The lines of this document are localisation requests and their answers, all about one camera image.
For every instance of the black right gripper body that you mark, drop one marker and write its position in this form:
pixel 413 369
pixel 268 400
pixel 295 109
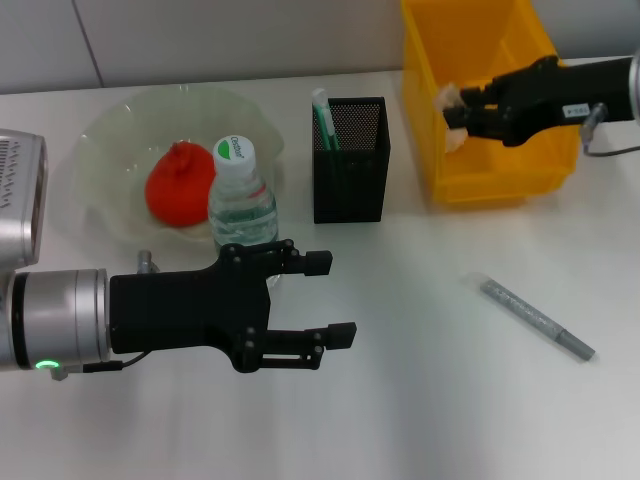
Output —
pixel 550 95

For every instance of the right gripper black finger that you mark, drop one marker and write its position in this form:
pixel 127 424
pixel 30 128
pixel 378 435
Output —
pixel 480 122
pixel 482 96

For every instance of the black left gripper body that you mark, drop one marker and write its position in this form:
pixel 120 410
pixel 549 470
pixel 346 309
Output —
pixel 185 310

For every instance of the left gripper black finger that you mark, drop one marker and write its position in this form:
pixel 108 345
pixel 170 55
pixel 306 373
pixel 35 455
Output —
pixel 341 336
pixel 319 262

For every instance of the beige eraser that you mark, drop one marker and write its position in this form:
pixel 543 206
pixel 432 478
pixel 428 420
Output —
pixel 447 97

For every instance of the clear green-label water bottle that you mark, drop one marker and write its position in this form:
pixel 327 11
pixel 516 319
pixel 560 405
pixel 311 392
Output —
pixel 235 170

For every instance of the red orange fruit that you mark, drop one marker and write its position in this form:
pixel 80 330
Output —
pixel 180 185

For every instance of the green utility knife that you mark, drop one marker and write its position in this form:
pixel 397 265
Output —
pixel 322 115

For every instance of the grey marker pen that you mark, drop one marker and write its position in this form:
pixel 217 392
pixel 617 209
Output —
pixel 530 312

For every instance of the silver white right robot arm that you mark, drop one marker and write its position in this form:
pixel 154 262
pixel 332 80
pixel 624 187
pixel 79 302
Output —
pixel 636 85

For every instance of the black mesh pen holder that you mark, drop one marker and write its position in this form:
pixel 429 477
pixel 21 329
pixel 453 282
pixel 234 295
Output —
pixel 350 190

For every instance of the green glass fruit plate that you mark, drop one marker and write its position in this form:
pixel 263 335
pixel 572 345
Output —
pixel 125 125

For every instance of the right wrist silver plug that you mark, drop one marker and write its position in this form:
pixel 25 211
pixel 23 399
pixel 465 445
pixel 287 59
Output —
pixel 595 117

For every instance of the wrist silver plug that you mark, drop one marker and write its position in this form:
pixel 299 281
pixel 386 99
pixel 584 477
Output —
pixel 595 117
pixel 145 261

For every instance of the yellow plastic bin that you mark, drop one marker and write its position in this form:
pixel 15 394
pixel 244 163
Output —
pixel 500 170

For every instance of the left wrist silver plug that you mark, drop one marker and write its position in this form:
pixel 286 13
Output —
pixel 145 261

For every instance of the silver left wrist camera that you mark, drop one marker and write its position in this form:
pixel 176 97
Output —
pixel 17 200

